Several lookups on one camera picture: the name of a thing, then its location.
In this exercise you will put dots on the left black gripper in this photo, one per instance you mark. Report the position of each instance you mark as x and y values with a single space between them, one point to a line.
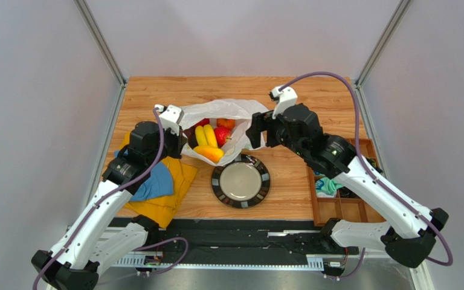
179 140

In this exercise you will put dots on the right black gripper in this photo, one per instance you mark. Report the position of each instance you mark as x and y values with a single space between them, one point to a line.
264 128

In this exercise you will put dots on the dark purple fruit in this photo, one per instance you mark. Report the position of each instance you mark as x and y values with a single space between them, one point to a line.
190 133

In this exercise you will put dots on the white plastic bag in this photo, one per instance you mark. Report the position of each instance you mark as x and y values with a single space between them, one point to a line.
236 109

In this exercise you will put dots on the yellow banana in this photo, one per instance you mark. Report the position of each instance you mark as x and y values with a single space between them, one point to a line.
205 136

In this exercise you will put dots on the yellow orange mango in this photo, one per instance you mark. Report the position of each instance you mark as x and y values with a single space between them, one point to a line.
214 154

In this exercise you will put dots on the red apple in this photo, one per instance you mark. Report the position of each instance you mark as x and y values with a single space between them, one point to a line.
203 122
223 135

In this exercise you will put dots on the orange toy pumpkin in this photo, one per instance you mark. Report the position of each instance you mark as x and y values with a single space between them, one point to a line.
226 123

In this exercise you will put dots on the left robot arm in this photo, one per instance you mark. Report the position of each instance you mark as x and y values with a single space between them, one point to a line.
77 261

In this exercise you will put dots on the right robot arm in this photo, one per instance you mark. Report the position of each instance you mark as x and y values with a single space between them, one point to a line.
409 231

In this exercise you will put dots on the blue cloth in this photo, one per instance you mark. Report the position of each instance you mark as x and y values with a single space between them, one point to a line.
159 184

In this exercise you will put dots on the black round plate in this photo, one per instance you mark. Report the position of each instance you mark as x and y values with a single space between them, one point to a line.
242 183

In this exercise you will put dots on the yellow cloth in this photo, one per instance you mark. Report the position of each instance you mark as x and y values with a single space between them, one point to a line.
162 210

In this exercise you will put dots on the teal sock lower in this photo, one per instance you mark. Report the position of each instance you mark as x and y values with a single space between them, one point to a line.
327 188

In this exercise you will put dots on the dark patterned sock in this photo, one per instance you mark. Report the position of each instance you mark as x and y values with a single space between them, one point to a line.
373 163

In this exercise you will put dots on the wooden compartment tray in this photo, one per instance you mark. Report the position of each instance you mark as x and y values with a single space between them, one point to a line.
349 208

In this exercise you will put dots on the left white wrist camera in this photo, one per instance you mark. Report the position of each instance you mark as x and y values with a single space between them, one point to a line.
170 117

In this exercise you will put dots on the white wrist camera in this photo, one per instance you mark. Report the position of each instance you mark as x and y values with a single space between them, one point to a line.
170 117
284 97

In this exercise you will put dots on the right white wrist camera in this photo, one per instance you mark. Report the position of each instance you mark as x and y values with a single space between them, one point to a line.
284 97

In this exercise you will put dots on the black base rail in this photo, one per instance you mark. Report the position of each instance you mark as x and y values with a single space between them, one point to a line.
245 244

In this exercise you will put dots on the left aluminium frame post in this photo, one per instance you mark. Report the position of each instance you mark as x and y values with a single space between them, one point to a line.
99 38

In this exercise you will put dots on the aluminium frame post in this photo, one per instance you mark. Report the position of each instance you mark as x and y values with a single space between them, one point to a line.
383 40
99 38

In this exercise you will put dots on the right aluminium frame post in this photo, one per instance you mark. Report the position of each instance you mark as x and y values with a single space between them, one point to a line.
383 40

